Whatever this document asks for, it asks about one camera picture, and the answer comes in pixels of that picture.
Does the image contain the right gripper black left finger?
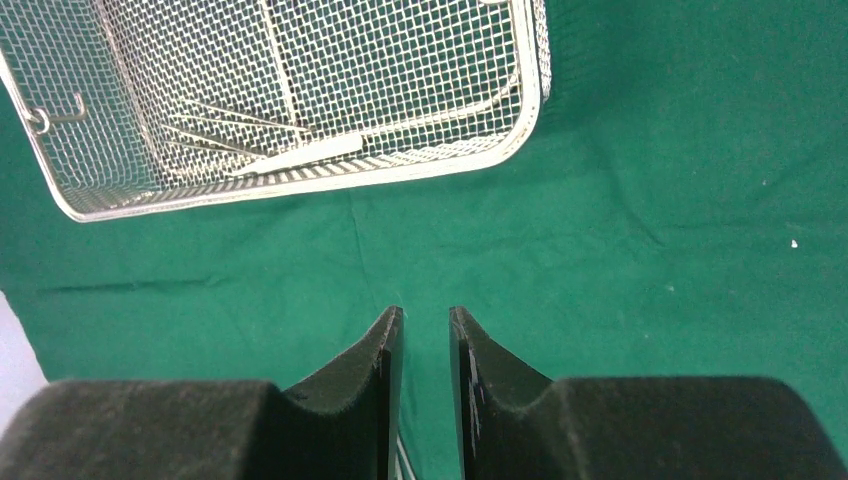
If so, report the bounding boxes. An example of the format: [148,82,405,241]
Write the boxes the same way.
[1,306,404,479]

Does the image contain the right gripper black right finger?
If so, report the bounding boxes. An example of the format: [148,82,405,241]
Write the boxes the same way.
[449,306,847,479]

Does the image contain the metal wire mesh tray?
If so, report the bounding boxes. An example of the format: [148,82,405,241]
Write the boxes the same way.
[1,1,552,223]

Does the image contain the silver tweezers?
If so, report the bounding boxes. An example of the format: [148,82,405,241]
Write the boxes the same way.
[161,98,315,159]
[228,133,364,177]

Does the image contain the silver hemostat forceps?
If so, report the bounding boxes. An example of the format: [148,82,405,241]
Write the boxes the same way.
[395,434,417,480]

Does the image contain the dark green surgical drape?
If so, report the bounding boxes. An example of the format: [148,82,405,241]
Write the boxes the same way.
[1,1,847,479]

